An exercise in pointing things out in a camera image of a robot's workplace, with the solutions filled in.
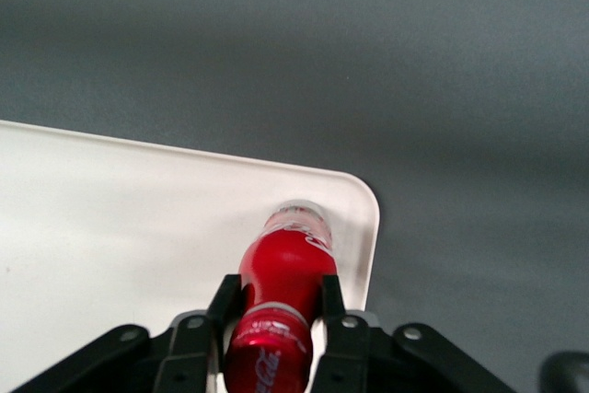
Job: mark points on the red coke bottle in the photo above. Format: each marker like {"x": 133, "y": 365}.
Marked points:
{"x": 285, "y": 264}

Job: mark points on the black rounded wrist part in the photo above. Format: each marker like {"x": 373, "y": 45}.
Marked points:
{"x": 568, "y": 374}

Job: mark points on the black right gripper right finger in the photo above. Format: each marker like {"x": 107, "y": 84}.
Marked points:
{"x": 349, "y": 347}

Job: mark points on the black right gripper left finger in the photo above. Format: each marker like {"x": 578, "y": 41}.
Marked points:
{"x": 193, "y": 347}

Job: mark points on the cream rectangular tray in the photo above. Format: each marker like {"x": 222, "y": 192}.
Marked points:
{"x": 115, "y": 209}

